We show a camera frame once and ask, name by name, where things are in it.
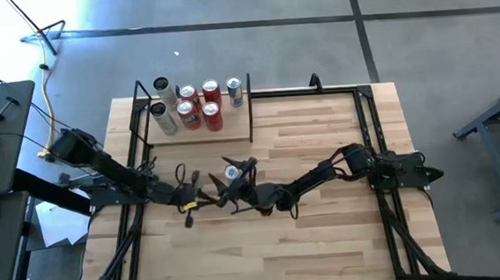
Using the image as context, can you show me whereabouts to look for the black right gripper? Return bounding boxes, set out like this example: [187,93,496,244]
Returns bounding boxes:
[207,151,290,217]

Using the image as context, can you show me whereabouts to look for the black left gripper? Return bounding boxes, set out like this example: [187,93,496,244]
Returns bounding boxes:
[158,169,222,230]

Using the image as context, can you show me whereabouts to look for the silver beverage can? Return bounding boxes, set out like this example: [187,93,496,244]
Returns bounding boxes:
[224,164,241,181]

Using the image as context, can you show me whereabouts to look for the red Coca-Cola Zero Sugar can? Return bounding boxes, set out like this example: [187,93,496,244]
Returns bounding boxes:
[201,99,225,134]

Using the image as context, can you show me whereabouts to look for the red soda can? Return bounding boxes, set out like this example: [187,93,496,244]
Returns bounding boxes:
[175,99,202,132]

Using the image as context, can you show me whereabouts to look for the blue silver Red Bull can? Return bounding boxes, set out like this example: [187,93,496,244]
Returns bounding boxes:
[225,75,245,109]

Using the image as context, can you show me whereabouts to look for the tall white slim can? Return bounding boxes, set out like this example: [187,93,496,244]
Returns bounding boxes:
[149,99,180,138]
[151,74,182,114]

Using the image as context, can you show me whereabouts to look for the red blue Fanta can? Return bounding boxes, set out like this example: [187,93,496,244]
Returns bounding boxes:
[178,83,203,114]

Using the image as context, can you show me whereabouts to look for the white paper sheet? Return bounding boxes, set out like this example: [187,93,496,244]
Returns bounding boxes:
[34,197,92,249]

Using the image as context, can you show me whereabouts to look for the black desk leg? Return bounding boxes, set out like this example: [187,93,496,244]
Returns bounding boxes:
[11,163,94,222]

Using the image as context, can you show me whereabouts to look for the black stand legs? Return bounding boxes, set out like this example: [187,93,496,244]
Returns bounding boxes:
[4,0,69,60]

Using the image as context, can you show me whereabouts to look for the black aluminium table frame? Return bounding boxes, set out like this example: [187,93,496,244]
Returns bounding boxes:
[62,58,454,280]

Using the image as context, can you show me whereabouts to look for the yellow floor cable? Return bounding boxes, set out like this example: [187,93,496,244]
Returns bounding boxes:
[29,37,58,157]

